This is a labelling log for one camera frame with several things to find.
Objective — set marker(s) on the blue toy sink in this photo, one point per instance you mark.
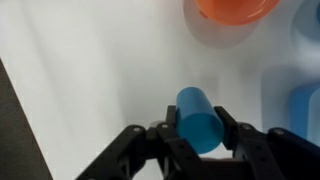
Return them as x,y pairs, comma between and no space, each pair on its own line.
305,110

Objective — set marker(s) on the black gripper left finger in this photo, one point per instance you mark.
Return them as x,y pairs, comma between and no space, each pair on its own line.
173,150

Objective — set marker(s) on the blue plastic cup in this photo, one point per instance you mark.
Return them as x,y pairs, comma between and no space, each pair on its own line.
200,126

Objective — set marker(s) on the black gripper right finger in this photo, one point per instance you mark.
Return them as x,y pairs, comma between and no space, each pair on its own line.
260,146

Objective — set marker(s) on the orange toy plate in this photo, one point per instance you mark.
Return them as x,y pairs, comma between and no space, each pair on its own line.
236,11

